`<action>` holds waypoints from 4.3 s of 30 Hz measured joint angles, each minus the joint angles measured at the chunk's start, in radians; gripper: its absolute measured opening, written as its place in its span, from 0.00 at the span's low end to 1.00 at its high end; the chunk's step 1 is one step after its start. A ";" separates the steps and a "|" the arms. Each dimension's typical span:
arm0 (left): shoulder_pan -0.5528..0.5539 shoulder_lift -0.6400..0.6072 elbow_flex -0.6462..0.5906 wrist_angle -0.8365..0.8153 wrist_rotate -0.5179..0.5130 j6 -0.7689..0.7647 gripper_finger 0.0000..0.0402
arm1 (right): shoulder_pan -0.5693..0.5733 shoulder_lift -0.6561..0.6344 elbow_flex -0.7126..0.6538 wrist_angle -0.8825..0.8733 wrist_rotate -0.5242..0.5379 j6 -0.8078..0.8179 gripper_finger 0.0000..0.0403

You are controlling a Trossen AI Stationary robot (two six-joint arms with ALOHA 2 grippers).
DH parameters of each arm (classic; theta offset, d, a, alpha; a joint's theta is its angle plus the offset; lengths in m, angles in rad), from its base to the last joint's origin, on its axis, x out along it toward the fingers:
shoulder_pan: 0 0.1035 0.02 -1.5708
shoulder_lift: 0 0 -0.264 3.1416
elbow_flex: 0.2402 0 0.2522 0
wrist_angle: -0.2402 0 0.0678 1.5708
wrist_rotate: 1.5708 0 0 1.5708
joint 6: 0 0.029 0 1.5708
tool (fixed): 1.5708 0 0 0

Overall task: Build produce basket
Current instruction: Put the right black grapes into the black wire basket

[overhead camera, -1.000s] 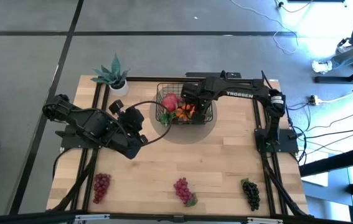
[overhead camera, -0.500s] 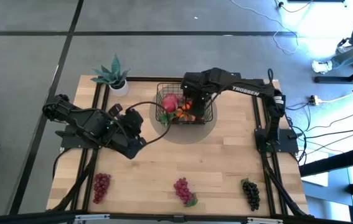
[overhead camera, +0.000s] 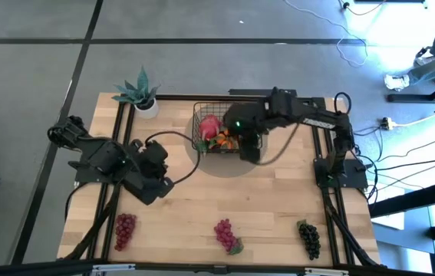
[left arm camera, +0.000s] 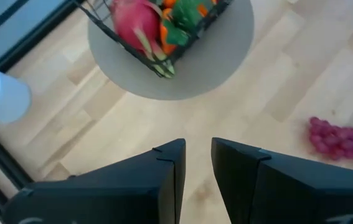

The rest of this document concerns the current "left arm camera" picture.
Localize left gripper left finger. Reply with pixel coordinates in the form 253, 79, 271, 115
3, 138, 186, 224

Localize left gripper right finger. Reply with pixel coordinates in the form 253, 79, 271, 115
210, 137, 353, 224

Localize pink grape bunch with leaf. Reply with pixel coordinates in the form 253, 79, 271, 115
308, 116, 353, 162

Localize orange carrot green leaves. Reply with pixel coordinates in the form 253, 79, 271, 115
159, 0, 221, 57

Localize potted plant white pot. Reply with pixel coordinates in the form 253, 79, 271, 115
0, 65, 33, 124

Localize round grey mat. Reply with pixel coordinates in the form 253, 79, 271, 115
88, 0, 255, 101

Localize black aluminium table frame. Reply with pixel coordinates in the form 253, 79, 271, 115
0, 0, 85, 215

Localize black wire basket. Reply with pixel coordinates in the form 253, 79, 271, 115
72, 0, 235, 79

